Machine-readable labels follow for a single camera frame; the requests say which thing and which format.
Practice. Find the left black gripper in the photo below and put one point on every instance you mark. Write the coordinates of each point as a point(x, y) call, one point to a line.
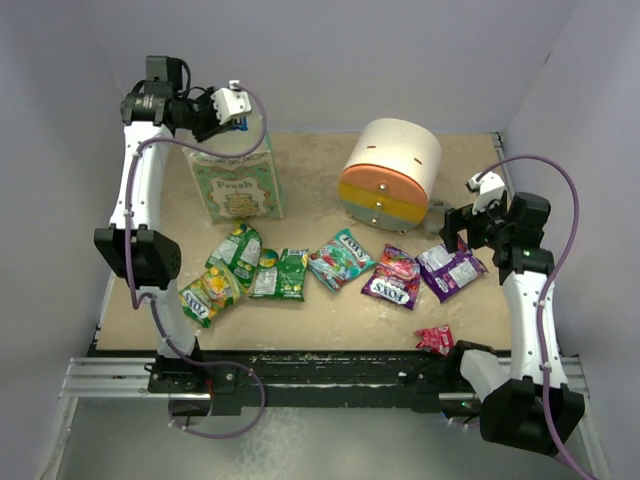
point(214, 127)

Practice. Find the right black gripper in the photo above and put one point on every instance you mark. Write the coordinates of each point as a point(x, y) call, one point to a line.
point(457, 220)

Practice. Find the purple back-side candy packet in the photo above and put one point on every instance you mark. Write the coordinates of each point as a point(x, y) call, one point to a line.
point(447, 273)

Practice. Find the green cake paper bag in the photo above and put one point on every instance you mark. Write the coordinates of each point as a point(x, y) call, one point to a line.
point(237, 176)

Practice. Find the red candy packet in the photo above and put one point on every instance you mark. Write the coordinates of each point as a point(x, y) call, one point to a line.
point(436, 340)

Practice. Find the blue M&M's packet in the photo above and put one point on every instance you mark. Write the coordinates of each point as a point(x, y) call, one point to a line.
point(240, 124)

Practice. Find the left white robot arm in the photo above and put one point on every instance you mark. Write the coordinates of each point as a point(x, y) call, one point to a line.
point(132, 243)

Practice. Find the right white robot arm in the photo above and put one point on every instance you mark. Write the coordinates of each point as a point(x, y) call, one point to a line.
point(528, 406)

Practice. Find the cream round drawer cabinet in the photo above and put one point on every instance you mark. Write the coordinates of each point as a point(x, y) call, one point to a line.
point(388, 179)

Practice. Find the purple Fox's berries packet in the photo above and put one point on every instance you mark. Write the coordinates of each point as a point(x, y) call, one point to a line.
point(396, 278)

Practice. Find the teal mint blossom Fox's packet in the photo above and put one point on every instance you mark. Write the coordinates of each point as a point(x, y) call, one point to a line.
point(341, 260)

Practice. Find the green Fox's back-side packet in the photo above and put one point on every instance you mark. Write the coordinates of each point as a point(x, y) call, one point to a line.
point(240, 252)

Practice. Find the green spring tea Fox's packet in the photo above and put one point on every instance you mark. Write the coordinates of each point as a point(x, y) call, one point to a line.
point(209, 294)

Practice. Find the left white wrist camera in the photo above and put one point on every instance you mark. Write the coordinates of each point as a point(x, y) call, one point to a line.
point(231, 103)

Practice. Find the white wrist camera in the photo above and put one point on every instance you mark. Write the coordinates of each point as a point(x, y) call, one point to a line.
point(231, 103)
point(488, 188)

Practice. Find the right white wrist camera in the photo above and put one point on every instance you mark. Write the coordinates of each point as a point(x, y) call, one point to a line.
point(488, 188)

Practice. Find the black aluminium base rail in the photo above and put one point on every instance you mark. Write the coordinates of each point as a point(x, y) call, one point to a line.
point(234, 379)

